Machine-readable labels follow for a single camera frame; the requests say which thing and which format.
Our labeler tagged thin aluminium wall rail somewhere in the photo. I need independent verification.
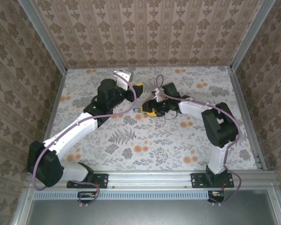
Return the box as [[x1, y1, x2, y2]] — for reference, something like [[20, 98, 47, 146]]
[[66, 66, 231, 70]]

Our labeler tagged black controller board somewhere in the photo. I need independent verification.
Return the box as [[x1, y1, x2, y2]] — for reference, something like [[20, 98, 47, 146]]
[[207, 190, 226, 203], [77, 191, 97, 203]]

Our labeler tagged floral patterned table cover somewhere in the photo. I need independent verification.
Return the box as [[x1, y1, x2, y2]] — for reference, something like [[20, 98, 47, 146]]
[[41, 67, 259, 172]]

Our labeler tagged aluminium corner post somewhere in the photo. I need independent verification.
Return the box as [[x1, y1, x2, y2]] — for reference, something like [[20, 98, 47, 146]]
[[229, 0, 276, 72], [17, 0, 68, 74]]

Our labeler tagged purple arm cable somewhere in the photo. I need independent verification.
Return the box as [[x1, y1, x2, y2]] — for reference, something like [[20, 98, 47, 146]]
[[32, 71, 139, 208], [155, 74, 242, 205]]

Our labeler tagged grey metal sheet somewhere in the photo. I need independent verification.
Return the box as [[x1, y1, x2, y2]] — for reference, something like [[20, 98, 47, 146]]
[[25, 189, 281, 225]]

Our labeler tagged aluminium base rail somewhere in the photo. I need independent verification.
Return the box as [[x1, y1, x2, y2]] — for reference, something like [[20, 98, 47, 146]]
[[25, 170, 276, 190]]

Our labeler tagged aluminium side rail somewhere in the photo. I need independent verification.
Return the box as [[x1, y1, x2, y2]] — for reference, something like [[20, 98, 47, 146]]
[[41, 70, 68, 146], [226, 67, 268, 172]]

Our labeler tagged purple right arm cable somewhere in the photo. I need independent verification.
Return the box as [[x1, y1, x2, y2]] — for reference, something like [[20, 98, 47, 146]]
[[155, 74, 242, 205]]

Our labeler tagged slotted grey cable duct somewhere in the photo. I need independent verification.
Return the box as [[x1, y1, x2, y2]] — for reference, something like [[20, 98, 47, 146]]
[[34, 190, 211, 201]]

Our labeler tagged aluminium frame bar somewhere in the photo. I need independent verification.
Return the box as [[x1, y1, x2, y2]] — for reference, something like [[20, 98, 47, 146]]
[[268, 184, 281, 225], [11, 185, 36, 225]]

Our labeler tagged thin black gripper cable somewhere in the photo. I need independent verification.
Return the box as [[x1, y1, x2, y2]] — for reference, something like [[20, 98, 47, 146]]
[[163, 109, 178, 121]]

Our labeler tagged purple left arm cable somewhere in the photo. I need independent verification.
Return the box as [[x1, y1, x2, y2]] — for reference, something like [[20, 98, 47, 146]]
[[32, 71, 139, 208]]

